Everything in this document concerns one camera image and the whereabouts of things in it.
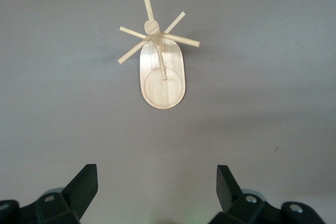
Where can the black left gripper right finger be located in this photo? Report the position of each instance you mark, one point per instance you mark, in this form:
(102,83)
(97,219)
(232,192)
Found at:
(236,208)

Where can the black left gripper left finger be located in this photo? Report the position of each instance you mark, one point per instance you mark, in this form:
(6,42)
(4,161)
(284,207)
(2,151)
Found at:
(65,205)

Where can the wooden cup rack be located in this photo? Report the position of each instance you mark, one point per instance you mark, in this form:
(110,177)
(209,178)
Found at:
(162,77)

